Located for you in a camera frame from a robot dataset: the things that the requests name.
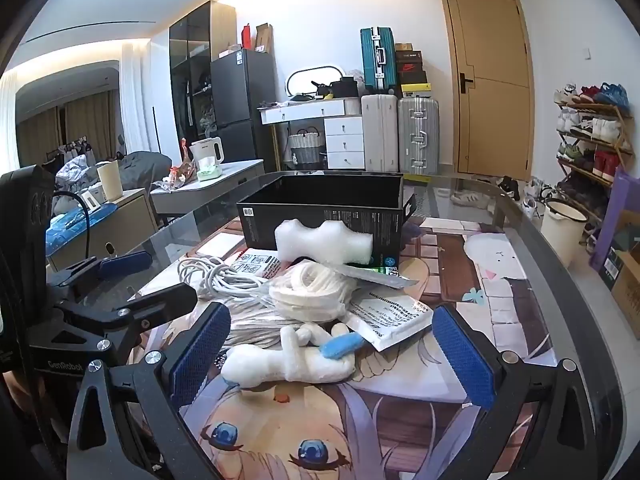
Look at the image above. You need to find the grey side table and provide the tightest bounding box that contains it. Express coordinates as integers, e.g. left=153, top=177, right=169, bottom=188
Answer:
left=150, top=159, right=266, bottom=226

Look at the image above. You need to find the open cardboard box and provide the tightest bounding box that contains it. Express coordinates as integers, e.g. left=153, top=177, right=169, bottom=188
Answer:
left=602, top=210, right=640, bottom=326

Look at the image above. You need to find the black bag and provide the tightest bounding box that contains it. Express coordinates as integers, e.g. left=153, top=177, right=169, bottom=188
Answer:
left=330, top=76, right=360, bottom=100

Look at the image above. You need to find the white sheer curtain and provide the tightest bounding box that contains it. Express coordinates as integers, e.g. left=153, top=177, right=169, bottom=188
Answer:
left=120, top=42, right=155, bottom=156

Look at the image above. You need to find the tall dark cabinet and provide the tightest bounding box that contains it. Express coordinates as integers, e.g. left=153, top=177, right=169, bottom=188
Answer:
left=169, top=1, right=237, bottom=171

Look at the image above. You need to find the white suitcase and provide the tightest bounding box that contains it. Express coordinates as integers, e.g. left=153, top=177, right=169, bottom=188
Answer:
left=361, top=94, right=399, bottom=173

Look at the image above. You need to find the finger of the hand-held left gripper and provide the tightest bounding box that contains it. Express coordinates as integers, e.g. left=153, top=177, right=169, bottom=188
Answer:
left=46, top=251, right=154, bottom=293
left=52, top=282, right=199, bottom=367

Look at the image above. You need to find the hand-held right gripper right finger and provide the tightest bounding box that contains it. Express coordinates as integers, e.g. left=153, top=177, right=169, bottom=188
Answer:
left=431, top=302, right=613, bottom=480

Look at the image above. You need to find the orange patterned bag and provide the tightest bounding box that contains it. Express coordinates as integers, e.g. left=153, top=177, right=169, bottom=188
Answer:
left=167, top=140, right=198, bottom=187

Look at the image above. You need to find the wooden shoe rack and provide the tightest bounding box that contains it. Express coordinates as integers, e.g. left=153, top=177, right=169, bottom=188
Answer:
left=554, top=82, right=633, bottom=241

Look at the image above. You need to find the white and blue plush toy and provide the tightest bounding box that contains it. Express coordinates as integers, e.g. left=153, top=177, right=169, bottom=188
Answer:
left=221, top=324, right=366, bottom=391

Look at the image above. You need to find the black cardboard box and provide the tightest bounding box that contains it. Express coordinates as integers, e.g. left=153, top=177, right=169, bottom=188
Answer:
left=236, top=170, right=417, bottom=266

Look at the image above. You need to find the white printed pouch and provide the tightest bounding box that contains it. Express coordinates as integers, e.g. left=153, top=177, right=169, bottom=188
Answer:
left=345, top=294, right=433, bottom=352

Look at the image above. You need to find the white power cable bundle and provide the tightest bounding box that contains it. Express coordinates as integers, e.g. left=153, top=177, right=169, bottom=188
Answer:
left=177, top=255, right=273, bottom=301

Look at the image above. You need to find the purple folded mat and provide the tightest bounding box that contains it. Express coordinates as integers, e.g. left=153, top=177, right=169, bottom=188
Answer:
left=590, top=167, right=640, bottom=273

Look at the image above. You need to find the printed instruction leaflet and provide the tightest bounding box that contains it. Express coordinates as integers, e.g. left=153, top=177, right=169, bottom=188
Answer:
left=232, top=250, right=282, bottom=279

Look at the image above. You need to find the black shoe box red logo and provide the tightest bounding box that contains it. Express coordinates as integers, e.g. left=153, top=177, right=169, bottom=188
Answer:
left=395, top=51, right=426, bottom=72

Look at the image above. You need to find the green and white packet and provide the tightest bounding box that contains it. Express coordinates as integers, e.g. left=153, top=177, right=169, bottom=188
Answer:
left=336, top=261, right=418, bottom=291

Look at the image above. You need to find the bag of striped rope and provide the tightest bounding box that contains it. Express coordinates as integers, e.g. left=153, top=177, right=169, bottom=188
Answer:
left=215, top=302, right=286, bottom=351

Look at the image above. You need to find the shoe rack with shoes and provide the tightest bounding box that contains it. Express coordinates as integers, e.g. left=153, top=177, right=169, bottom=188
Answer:
left=554, top=82, right=631, bottom=233

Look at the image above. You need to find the white electric kettle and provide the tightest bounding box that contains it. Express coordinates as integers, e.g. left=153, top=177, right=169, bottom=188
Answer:
left=190, top=137, right=227, bottom=171

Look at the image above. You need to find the white sneakers pair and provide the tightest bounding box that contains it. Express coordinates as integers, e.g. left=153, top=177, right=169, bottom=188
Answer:
left=451, top=190, right=494, bottom=209

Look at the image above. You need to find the silver suitcase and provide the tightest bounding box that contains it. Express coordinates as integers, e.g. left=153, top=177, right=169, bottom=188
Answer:
left=397, top=96, right=441, bottom=176

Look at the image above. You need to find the low wooden cabinet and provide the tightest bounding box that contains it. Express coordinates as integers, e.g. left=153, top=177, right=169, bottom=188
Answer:
left=47, top=187, right=158, bottom=271

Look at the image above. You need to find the teal suitcase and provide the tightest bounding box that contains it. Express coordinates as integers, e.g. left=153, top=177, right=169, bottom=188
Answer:
left=361, top=27, right=397, bottom=96

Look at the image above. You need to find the oval lit mirror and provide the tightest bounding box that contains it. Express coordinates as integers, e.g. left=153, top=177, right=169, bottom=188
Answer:
left=286, top=65, right=346, bottom=97

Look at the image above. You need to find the woven basket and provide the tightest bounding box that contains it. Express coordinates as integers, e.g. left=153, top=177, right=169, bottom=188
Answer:
left=287, top=129, right=326, bottom=165

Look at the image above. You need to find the white vanity desk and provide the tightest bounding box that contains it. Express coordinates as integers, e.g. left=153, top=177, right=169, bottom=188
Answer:
left=257, top=97, right=366, bottom=171

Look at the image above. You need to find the white foam block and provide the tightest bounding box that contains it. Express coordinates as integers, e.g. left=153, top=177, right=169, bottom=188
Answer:
left=274, top=218, right=375, bottom=264

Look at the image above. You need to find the blue plastic packet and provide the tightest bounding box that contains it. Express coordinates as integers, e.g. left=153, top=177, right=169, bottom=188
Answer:
left=47, top=207, right=118, bottom=256

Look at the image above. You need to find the cartoon printed table mat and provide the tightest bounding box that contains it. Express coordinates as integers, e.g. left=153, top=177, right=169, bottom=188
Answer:
left=125, top=210, right=558, bottom=480

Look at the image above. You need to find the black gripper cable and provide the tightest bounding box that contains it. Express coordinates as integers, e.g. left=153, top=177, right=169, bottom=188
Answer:
left=51, top=191, right=92, bottom=263

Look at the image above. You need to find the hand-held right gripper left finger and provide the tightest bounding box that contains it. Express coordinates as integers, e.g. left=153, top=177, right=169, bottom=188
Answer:
left=67, top=302, right=233, bottom=480

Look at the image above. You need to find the bag of white rope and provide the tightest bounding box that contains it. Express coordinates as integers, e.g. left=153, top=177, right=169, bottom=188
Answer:
left=268, top=260, right=358, bottom=323

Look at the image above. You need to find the black refrigerator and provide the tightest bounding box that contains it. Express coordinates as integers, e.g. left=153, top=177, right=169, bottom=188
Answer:
left=210, top=49, right=279, bottom=173

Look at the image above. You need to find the white bucket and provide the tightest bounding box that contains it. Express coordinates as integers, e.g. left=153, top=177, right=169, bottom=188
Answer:
left=540, top=197, right=588, bottom=268

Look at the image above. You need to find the cream tumbler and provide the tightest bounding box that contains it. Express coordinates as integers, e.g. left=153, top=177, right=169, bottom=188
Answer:
left=96, top=160, right=124, bottom=202

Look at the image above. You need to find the wooden door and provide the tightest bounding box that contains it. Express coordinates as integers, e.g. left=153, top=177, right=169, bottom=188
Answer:
left=439, top=0, right=533, bottom=181

